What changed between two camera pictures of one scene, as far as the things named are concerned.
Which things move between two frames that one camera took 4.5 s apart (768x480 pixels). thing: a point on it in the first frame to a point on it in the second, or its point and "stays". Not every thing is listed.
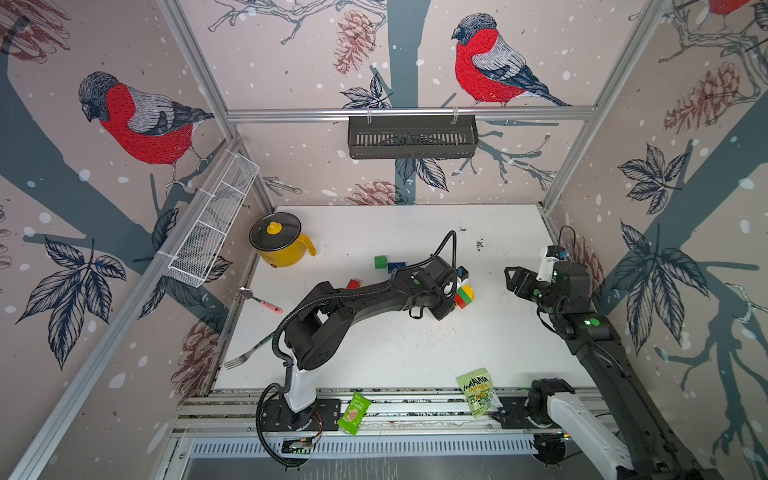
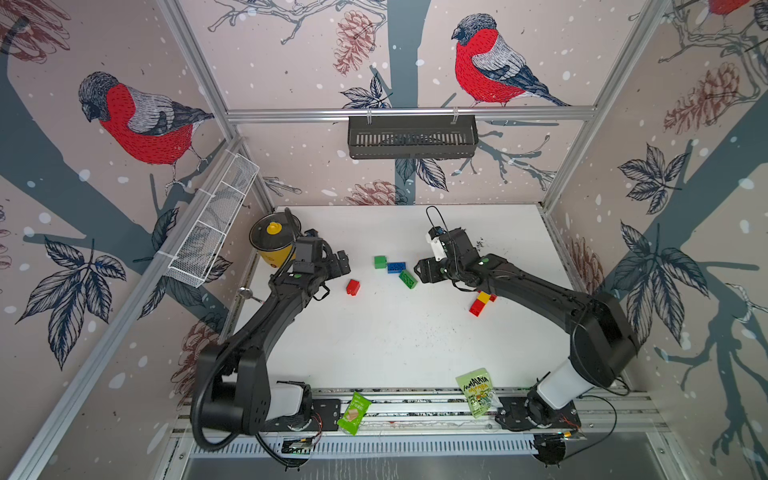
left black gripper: x=446 y=310 to x=333 y=261
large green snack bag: x=477 y=387 stays
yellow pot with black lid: x=278 y=237 stays
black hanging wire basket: x=412 y=137 stays
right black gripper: x=524 y=288 to x=428 y=265
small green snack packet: x=354 y=413 stays
